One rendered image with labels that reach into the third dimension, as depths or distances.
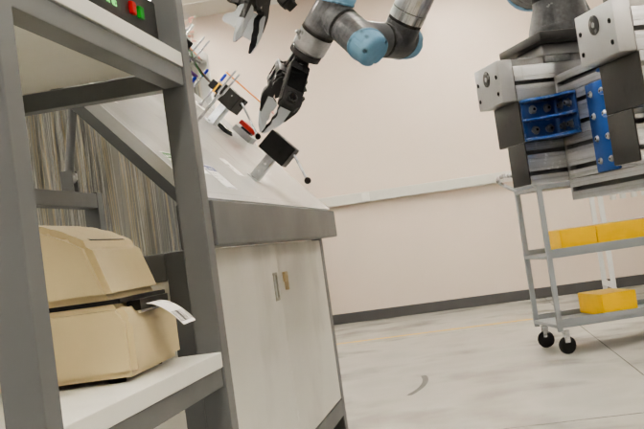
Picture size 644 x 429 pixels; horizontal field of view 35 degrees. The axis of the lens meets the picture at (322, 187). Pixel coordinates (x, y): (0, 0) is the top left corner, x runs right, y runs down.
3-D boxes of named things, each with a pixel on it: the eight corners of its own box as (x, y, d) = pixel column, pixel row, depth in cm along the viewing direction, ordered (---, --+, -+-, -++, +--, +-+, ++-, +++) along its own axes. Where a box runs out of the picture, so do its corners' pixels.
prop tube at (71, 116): (77, 184, 257) (82, 61, 258) (73, 184, 255) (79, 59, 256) (64, 184, 258) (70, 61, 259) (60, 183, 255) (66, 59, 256)
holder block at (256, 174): (286, 208, 200) (319, 169, 200) (240, 168, 202) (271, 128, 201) (290, 209, 205) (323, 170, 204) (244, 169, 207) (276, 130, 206)
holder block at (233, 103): (229, 110, 231) (241, 97, 231) (213, 96, 234) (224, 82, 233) (237, 115, 235) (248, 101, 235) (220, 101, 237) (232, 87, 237)
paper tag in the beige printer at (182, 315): (195, 320, 125) (192, 295, 125) (183, 324, 119) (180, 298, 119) (159, 325, 126) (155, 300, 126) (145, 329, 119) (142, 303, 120)
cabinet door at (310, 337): (344, 397, 256) (322, 239, 258) (306, 443, 202) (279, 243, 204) (333, 398, 256) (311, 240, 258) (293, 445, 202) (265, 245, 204)
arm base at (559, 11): (579, 42, 239) (572, 0, 240) (611, 27, 224) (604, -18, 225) (518, 48, 236) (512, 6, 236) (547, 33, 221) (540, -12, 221)
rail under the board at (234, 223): (337, 236, 262) (333, 211, 262) (218, 245, 145) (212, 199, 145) (315, 238, 262) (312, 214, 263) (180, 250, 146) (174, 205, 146)
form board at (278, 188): (196, 206, 146) (204, 196, 146) (-288, -222, 160) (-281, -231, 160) (325, 214, 262) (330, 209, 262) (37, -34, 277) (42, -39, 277)
